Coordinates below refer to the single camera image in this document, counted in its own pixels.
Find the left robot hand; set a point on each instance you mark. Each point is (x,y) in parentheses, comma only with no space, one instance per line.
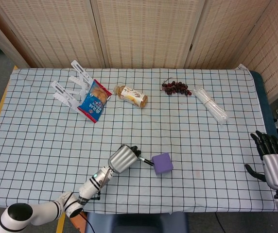
(124,159)

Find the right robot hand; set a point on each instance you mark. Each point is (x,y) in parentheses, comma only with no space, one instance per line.
(275,167)

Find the green marker with black cap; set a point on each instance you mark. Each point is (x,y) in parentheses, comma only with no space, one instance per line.
(146,161)

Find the purple cube block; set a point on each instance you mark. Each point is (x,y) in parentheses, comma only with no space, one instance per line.
(162,163)

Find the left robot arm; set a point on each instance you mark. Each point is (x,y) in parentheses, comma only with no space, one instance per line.
(56,204)

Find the checkered grid tablecloth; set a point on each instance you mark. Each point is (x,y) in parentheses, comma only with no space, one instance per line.
(139,121)

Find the plastic bottle with yellow label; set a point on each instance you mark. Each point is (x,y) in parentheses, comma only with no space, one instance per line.
(133,95)

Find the blue cookie snack bag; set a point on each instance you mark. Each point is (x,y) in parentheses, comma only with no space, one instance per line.
(95,101)

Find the blue chair seat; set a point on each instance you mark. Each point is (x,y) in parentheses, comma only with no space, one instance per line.
(139,222)

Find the orange block on floor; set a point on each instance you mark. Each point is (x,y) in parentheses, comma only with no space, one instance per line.
(77,222)

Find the dark red grape bunch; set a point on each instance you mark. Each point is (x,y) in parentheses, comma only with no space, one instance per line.
(176,88)

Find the clear plastic straw bundle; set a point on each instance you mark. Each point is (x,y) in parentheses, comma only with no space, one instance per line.
(210,104)

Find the beige woven folding screen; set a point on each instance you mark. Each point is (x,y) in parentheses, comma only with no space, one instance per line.
(139,31)

